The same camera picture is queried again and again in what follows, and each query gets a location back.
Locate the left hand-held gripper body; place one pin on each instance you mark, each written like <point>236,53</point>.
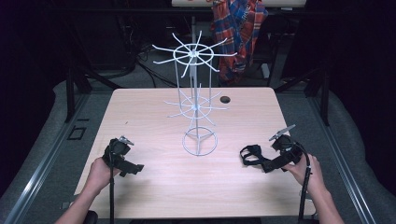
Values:
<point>116,149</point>

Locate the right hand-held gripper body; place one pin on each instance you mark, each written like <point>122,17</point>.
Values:
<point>288,147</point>

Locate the person's left hand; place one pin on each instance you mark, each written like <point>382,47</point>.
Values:
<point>100,174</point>

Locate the plaid red blue cloth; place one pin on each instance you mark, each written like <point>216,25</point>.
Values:
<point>238,37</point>

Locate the person's right hand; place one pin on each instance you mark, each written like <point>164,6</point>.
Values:
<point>306,174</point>

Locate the black frame post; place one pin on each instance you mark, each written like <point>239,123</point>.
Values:
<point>70,96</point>
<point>325,99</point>

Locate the black round object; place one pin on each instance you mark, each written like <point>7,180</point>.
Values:
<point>91,217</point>

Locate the dark round table grommet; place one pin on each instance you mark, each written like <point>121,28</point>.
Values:
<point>224,100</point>

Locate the aluminium floor rail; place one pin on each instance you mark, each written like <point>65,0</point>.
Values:
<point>345,168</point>
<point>40,168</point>

